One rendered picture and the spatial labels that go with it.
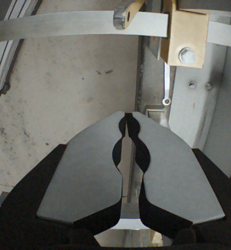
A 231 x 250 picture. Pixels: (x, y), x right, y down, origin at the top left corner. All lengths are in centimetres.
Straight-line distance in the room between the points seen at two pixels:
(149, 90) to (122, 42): 70
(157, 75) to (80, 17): 24
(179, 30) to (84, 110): 108
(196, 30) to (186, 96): 33
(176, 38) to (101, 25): 9
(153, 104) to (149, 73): 7
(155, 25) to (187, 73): 30
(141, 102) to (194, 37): 25
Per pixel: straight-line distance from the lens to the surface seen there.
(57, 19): 27
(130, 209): 30
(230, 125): 54
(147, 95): 46
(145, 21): 26
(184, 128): 62
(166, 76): 44
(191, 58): 25
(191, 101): 58
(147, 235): 52
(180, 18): 26
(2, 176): 198
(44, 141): 149
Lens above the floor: 112
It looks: 59 degrees down
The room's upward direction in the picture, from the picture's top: 178 degrees counter-clockwise
